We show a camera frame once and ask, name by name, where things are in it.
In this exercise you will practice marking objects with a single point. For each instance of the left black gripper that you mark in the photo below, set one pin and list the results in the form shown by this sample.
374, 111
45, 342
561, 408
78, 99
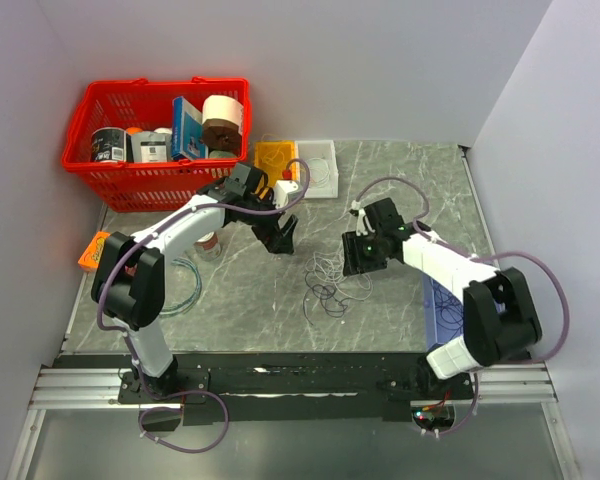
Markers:
275, 240

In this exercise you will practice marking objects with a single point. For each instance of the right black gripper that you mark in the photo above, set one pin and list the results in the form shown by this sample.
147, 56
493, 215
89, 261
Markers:
351, 245

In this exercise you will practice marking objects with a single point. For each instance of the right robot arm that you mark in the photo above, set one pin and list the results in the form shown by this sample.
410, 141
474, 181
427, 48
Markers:
499, 317

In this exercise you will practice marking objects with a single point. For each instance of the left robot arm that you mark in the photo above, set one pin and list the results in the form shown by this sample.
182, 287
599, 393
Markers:
130, 281

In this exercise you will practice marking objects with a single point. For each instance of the small tin can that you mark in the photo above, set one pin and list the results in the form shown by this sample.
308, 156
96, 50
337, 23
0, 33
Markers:
208, 247

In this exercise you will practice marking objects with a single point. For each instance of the yellow plastic bin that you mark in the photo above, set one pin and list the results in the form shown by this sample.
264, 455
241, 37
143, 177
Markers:
273, 157

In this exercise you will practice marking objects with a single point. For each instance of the blue plastic bin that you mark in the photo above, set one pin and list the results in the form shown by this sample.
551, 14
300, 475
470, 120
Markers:
443, 314

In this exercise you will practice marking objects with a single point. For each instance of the white plastic bin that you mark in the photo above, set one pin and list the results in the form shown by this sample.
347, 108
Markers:
320, 157

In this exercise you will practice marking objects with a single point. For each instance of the brown round object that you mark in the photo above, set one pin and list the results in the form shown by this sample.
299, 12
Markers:
219, 134

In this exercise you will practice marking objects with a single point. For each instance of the blue book box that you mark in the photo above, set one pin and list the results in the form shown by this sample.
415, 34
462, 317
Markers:
187, 129

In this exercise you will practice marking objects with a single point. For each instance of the white paper roll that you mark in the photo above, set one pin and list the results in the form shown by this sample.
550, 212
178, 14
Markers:
224, 108

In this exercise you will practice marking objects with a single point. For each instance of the grey labelled can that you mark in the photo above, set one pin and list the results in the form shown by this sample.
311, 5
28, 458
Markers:
151, 147

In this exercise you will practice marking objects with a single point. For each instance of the orange pink snack box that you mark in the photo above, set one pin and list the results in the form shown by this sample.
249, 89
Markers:
90, 258

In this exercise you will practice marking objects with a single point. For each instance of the black labelled can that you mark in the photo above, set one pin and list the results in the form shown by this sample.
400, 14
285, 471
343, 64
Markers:
109, 144

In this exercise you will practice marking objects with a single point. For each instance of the red plastic shopping basket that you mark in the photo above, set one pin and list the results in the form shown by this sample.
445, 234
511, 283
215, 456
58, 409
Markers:
128, 187

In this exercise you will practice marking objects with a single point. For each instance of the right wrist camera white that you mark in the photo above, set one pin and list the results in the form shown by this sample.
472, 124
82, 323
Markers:
356, 210

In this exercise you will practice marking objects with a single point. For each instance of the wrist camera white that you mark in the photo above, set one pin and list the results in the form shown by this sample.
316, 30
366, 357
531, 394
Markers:
356, 210
286, 189

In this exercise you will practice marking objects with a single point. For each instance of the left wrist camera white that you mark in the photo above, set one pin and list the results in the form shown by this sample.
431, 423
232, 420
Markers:
286, 189

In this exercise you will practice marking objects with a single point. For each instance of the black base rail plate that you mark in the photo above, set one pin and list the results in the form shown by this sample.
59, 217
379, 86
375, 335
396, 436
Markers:
282, 386

